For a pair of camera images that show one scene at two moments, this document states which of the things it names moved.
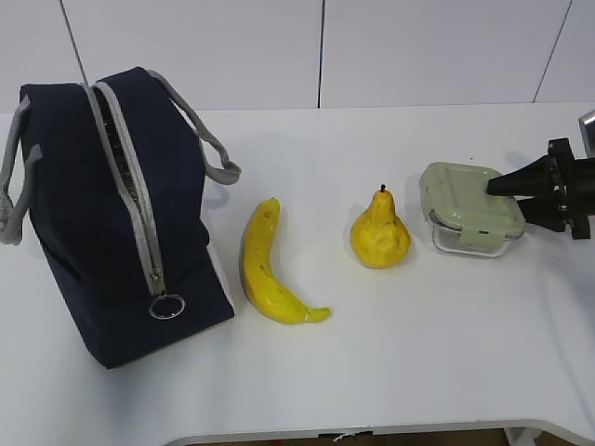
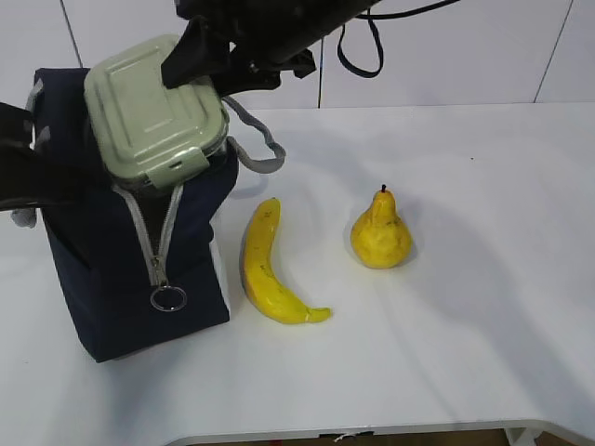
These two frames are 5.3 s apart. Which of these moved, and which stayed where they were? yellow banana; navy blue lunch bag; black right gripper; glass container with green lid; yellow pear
Moved: glass container with green lid; black right gripper; navy blue lunch bag
Stayed: yellow banana; yellow pear
